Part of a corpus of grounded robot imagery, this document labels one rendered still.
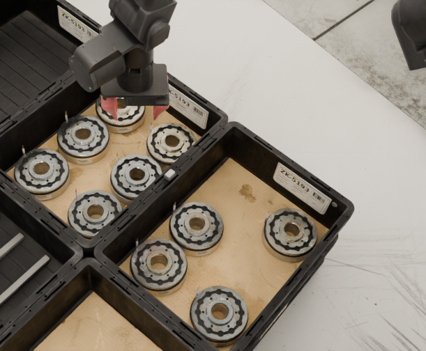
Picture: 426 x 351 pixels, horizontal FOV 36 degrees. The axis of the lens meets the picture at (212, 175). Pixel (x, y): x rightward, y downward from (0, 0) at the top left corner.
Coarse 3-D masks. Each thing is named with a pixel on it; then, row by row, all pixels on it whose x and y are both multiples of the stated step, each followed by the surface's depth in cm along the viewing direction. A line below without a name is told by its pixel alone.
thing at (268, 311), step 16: (224, 128) 130; (240, 128) 130; (208, 144) 127; (192, 160) 124; (288, 160) 127; (176, 176) 124; (304, 176) 126; (160, 192) 120; (336, 192) 124; (144, 208) 118; (352, 208) 123; (128, 224) 116; (336, 224) 120; (112, 240) 114; (320, 240) 118; (96, 256) 112; (112, 272) 110; (304, 272) 114; (144, 288) 109; (288, 288) 112; (160, 304) 108; (272, 304) 110; (176, 320) 107; (256, 320) 109; (192, 336) 106
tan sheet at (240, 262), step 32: (224, 192) 133; (256, 192) 134; (224, 224) 129; (256, 224) 130; (320, 224) 132; (192, 256) 125; (224, 256) 125; (256, 256) 126; (192, 288) 121; (256, 288) 123
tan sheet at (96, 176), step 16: (144, 128) 140; (48, 144) 135; (112, 144) 137; (128, 144) 137; (144, 144) 137; (112, 160) 134; (80, 176) 131; (96, 176) 132; (64, 192) 129; (80, 192) 129; (64, 208) 127
